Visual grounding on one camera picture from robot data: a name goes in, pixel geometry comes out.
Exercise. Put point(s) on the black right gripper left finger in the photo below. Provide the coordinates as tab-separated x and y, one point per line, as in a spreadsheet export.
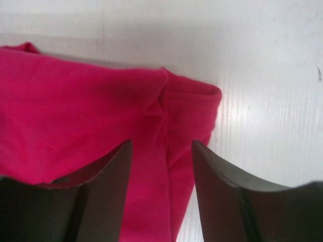
86	205

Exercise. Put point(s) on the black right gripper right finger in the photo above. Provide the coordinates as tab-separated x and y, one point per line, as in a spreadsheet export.
235	205

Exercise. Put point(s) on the magenta t shirt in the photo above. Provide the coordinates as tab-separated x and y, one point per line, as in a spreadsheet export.
58	116

